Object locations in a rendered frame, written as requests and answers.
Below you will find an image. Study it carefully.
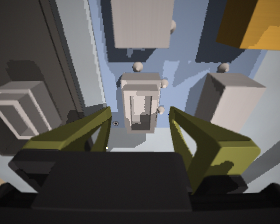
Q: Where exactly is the yellow brass block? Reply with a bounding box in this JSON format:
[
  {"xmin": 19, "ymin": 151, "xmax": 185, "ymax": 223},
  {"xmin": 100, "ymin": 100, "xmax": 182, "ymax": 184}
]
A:
[{"xmin": 216, "ymin": 0, "xmax": 280, "ymax": 50}]

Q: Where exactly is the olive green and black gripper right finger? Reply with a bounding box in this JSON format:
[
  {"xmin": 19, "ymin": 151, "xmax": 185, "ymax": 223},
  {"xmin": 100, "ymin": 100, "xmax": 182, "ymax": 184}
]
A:
[{"xmin": 169, "ymin": 106, "xmax": 261, "ymax": 195}]

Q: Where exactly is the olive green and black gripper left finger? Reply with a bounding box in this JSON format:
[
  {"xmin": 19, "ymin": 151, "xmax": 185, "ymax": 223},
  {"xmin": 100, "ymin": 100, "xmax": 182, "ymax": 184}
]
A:
[{"xmin": 20, "ymin": 106, "xmax": 112, "ymax": 151}]

